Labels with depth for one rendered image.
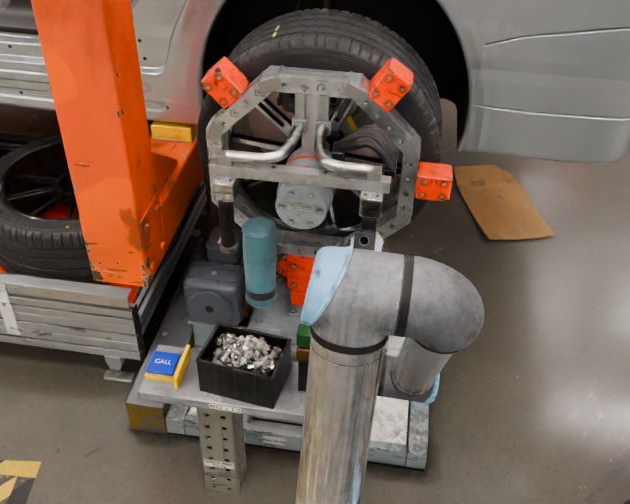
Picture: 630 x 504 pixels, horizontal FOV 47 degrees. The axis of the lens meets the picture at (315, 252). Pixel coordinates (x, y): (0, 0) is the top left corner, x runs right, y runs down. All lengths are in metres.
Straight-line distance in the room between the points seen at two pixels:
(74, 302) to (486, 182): 2.00
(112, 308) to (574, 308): 1.70
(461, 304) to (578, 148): 1.31
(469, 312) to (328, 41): 0.95
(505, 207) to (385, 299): 2.41
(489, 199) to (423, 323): 2.42
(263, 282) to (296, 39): 0.64
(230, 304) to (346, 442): 1.18
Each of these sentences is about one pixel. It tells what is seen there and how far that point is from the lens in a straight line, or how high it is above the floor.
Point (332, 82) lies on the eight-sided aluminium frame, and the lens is 1.74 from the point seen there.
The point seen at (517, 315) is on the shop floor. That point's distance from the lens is 2.83.
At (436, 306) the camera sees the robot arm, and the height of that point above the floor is 1.21.
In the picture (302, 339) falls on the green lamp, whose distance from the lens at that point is 1.71.
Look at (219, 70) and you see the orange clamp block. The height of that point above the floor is 1.12.
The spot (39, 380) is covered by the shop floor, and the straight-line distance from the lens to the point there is 2.62.
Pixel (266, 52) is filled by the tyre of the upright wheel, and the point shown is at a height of 1.14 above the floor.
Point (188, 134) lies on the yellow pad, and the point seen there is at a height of 0.71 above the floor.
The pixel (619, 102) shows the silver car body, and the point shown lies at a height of 0.95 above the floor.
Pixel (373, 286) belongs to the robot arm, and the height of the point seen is 1.23.
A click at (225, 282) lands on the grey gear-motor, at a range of 2.23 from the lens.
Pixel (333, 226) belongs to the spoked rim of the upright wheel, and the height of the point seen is 0.62.
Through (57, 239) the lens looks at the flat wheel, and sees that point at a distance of 2.36.
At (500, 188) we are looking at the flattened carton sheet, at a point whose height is 0.01.
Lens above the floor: 1.87
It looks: 39 degrees down
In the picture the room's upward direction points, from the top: 2 degrees clockwise
